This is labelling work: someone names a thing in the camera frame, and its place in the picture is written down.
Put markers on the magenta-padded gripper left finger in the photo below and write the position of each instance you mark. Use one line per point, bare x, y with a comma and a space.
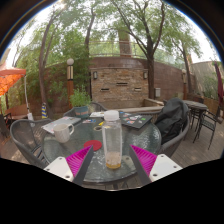
78, 161

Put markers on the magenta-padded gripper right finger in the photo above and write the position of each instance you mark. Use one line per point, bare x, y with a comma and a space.
145, 160

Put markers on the clear white-capped drink bottle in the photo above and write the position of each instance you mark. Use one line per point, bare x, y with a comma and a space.
112, 143

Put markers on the flat round red coaster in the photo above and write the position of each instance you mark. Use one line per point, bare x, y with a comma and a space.
92, 145

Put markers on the grey mesh patio chair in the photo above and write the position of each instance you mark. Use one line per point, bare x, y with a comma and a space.
98, 106
175, 145
23, 136

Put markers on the white ribbed mug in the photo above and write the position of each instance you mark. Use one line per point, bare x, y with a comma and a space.
61, 132

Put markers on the black laptop with stickers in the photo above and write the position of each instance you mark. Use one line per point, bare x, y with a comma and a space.
136, 120

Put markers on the silver laptop with stickers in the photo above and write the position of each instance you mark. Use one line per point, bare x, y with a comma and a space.
61, 123

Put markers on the black backpack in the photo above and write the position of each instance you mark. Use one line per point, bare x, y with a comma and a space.
171, 120

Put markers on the white paper sheet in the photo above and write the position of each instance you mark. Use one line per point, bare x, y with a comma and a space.
96, 114

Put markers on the blue yellow striped cone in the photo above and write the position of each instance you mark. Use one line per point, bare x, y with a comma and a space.
44, 111

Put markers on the green plant in teal pot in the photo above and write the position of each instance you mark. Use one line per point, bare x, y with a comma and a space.
80, 100

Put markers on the dark slatted patio chair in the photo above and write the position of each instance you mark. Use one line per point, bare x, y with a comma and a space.
208, 123

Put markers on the dark round patio table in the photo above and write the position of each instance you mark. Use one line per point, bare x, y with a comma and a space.
196, 105

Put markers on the wooden bench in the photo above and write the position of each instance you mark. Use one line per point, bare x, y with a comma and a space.
18, 110

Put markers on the dark forked tree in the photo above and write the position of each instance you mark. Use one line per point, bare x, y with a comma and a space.
151, 76

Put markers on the leaning thin-trunked tree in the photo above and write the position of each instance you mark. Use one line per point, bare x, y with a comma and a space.
41, 76

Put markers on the closed maroon patio umbrella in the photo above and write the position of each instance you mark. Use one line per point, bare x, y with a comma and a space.
220, 86

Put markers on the orange canopy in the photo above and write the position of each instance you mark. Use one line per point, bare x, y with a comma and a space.
10, 80

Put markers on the grey wall utility box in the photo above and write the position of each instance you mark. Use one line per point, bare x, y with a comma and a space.
157, 92

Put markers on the globe-topped wooden lamp post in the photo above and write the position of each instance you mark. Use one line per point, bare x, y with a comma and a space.
184, 86
70, 86

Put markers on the black wall lantern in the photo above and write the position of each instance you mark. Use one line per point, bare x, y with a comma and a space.
145, 74
95, 75

